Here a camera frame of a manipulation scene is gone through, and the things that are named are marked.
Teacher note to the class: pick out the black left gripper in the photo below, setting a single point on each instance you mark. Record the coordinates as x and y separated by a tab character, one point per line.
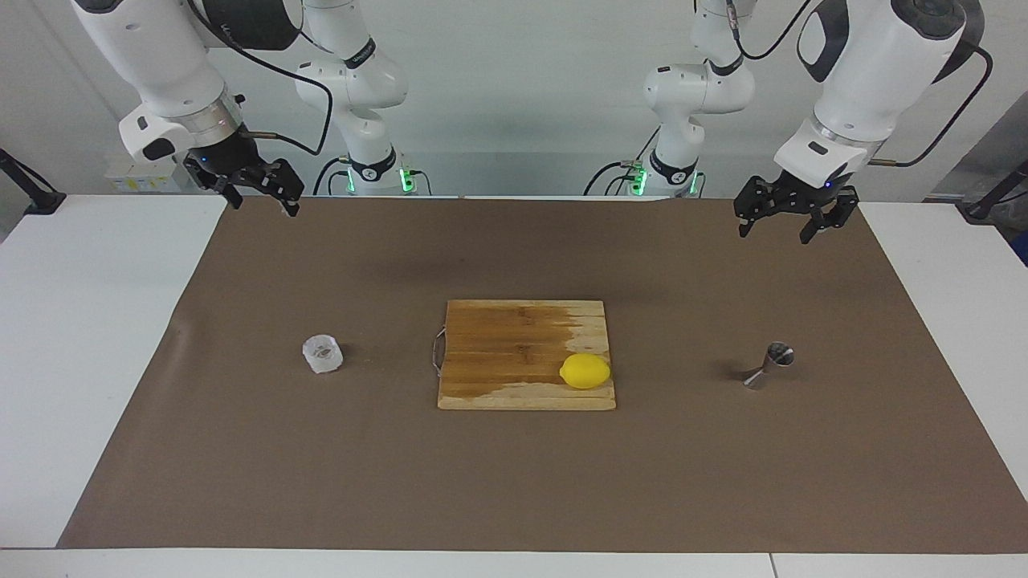
803	197

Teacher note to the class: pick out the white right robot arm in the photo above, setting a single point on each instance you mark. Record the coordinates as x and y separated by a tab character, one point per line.
161	72

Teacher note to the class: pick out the steel double jigger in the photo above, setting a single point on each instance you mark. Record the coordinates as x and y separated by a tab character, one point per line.
777	356

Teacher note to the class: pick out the blue object at table edge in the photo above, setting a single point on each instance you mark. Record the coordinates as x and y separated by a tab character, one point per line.
1022	253

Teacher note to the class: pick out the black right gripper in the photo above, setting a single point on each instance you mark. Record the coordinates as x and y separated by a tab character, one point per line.
229	160

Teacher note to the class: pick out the brown paper table mat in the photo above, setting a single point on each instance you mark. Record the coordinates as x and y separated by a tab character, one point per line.
321	482

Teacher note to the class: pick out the yellow lemon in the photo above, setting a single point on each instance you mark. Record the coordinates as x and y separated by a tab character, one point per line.
585	371

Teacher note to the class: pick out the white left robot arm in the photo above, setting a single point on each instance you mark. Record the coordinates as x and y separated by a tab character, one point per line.
867	72

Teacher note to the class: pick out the white box with yellow label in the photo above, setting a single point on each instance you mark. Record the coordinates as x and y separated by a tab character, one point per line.
140	181

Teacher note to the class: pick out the wooden cutting board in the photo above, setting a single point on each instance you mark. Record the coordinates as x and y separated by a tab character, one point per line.
498	353

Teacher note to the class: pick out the black clamp mount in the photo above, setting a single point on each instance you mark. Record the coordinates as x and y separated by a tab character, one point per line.
40	201
984	210

